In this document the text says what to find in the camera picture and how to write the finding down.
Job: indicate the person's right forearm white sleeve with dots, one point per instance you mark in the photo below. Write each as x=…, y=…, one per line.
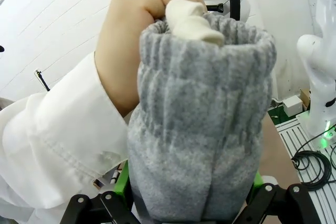
x=52, y=129

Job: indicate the white slotted mounting plate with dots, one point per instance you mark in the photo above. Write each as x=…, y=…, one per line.
x=288, y=140

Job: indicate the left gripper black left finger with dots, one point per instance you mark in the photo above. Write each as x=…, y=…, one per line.
x=120, y=182

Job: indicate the grey training pants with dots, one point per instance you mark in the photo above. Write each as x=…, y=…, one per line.
x=197, y=129

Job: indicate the small cardboard box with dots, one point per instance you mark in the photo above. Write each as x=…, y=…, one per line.
x=305, y=96

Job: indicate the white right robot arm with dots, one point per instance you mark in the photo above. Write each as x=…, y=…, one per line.
x=319, y=77

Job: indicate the person's right hand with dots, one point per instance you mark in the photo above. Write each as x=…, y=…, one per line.
x=126, y=37

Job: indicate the white adapter box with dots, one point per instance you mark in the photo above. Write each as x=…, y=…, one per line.
x=292, y=104

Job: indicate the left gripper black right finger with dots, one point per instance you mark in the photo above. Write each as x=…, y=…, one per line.
x=262, y=190

